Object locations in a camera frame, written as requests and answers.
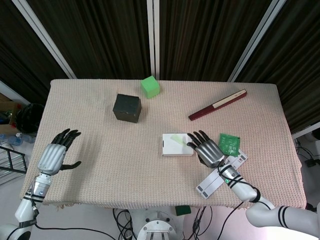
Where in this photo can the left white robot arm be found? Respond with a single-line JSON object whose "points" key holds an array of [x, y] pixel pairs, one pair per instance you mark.
{"points": [[25, 207]]}

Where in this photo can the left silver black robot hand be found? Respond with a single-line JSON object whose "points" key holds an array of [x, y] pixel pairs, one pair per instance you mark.
{"points": [[51, 156]]}

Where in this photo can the red folded hand fan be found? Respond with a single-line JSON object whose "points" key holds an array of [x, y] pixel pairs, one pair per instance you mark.
{"points": [[212, 107]]}

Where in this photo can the black cardboard box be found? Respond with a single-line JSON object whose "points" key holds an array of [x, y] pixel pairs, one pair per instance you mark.
{"points": [[126, 107]]}

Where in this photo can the white partition frame post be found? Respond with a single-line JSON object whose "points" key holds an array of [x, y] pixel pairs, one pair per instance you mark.
{"points": [[257, 37], [153, 37], [42, 37]]}

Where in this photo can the green tea packet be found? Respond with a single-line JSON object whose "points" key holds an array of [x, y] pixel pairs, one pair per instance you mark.
{"points": [[228, 143]]}

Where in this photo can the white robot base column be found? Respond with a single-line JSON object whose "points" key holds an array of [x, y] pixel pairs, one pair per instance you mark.
{"points": [[157, 225]]}

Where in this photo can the dark pleated partition panel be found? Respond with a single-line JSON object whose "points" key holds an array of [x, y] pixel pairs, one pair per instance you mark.
{"points": [[205, 37], [300, 62], [100, 37], [15, 50]]}

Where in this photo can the beige waffle tablecloth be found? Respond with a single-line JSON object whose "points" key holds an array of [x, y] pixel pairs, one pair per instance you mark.
{"points": [[125, 162]]}

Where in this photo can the black trash bin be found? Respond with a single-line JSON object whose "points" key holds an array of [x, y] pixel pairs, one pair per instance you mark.
{"points": [[28, 117]]}

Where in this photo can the clear plastic water bottle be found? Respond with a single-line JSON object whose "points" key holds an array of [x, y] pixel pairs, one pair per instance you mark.
{"points": [[18, 140]]}

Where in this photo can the small green block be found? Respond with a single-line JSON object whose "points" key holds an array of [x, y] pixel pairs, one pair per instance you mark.
{"points": [[183, 210]]}

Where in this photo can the black metal rack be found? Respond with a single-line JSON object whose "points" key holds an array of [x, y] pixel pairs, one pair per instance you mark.
{"points": [[10, 162]]}

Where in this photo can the green foam cube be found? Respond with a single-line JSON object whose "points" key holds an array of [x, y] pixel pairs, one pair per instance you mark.
{"points": [[150, 86]]}

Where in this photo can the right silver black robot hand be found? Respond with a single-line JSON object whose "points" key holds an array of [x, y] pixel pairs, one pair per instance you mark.
{"points": [[208, 150]]}

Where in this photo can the white cardboard box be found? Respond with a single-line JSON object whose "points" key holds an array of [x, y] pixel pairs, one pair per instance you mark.
{"points": [[175, 148]]}

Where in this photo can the white folding stand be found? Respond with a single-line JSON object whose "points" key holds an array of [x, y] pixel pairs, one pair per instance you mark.
{"points": [[210, 183]]}

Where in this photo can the brown cardboard carton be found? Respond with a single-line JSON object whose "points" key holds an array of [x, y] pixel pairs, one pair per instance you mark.
{"points": [[7, 107]]}

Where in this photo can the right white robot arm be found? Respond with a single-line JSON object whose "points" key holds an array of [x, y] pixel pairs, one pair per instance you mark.
{"points": [[262, 212]]}

